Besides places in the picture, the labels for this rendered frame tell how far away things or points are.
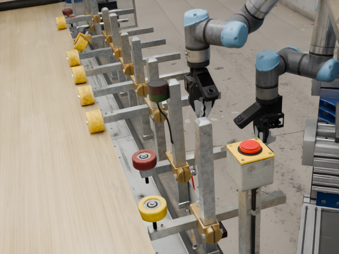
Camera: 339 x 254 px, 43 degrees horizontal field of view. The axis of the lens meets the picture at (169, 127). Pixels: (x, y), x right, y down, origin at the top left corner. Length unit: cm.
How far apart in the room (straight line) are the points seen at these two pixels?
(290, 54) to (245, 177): 74
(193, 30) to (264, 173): 59
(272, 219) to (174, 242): 111
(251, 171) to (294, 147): 234
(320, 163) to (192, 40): 53
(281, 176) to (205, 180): 174
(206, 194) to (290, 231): 134
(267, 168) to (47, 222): 66
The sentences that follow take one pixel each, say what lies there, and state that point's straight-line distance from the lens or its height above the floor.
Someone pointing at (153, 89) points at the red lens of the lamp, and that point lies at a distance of 127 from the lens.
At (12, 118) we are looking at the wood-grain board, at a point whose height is 90.
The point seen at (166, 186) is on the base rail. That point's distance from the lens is 163.
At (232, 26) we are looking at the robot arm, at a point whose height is 132.
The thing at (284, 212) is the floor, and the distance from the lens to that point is 260.
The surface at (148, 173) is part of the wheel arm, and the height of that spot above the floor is 85.
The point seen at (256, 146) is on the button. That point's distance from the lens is 84.
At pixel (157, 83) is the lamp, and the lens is 129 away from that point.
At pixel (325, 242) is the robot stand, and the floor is 21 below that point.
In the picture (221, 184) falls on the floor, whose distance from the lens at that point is 279.
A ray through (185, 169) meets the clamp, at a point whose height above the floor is 87.
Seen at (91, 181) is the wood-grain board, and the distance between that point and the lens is 137.
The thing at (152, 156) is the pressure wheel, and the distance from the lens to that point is 143.
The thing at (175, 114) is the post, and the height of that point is 106.
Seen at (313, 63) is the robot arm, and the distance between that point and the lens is 145.
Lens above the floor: 168
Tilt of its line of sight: 29 degrees down
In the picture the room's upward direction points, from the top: 5 degrees counter-clockwise
